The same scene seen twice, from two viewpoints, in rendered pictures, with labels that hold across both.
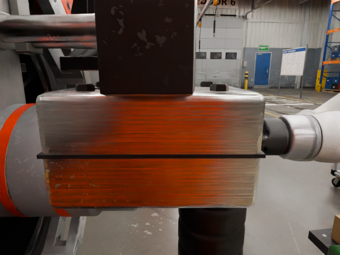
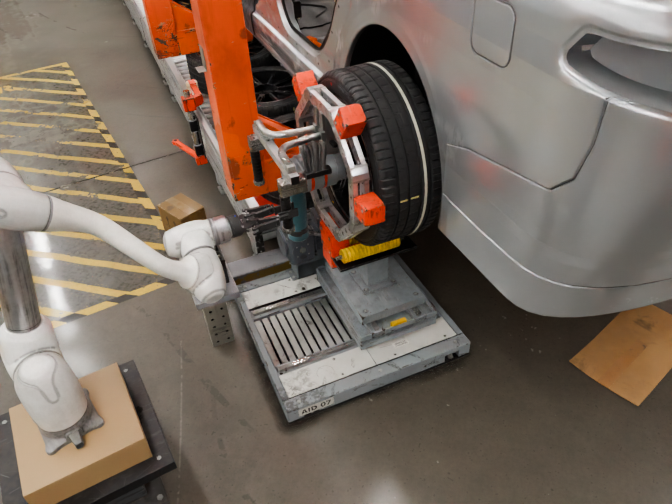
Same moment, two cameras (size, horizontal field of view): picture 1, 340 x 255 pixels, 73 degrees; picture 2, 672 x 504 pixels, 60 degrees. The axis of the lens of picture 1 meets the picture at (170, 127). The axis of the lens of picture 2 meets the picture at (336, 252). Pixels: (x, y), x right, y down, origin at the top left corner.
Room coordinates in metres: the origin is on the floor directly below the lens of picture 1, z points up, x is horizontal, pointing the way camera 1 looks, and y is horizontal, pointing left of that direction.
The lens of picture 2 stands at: (2.04, -0.44, 1.97)
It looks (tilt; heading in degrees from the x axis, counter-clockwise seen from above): 39 degrees down; 159
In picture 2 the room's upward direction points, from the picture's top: 4 degrees counter-clockwise
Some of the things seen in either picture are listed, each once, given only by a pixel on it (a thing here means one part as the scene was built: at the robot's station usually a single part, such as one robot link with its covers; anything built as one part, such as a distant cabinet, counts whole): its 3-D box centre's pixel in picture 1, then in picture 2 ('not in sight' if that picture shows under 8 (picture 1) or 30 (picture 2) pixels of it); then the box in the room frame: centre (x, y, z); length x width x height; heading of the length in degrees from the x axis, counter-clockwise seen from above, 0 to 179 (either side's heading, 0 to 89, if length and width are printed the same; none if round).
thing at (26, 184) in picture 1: (58, 158); (312, 170); (0.28, 0.14, 0.85); 0.21 x 0.14 x 0.14; 91
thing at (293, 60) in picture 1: (291, 72); not in sight; (9.47, -4.83, 0.98); 1.50 x 0.50 x 1.95; 7
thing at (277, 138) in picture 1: (256, 136); (242, 223); (0.45, -0.18, 0.83); 0.09 x 0.08 x 0.07; 91
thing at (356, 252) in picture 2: not in sight; (370, 247); (0.40, 0.32, 0.51); 0.29 x 0.06 x 0.06; 91
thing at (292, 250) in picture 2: not in sight; (324, 241); (-0.03, 0.27, 0.26); 0.42 x 0.18 x 0.35; 91
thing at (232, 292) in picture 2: not in sight; (205, 268); (0.14, -0.30, 0.44); 0.43 x 0.17 x 0.03; 1
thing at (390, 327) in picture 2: not in sight; (373, 293); (0.28, 0.38, 0.13); 0.50 x 0.36 x 0.10; 1
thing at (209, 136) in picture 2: not in sight; (202, 123); (-1.48, 0.02, 0.28); 2.47 x 0.09 x 0.22; 1
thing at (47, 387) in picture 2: not in sight; (48, 387); (0.64, -0.88, 0.57); 0.18 x 0.16 x 0.22; 16
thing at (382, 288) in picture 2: not in sight; (373, 261); (0.28, 0.38, 0.32); 0.40 x 0.30 x 0.28; 1
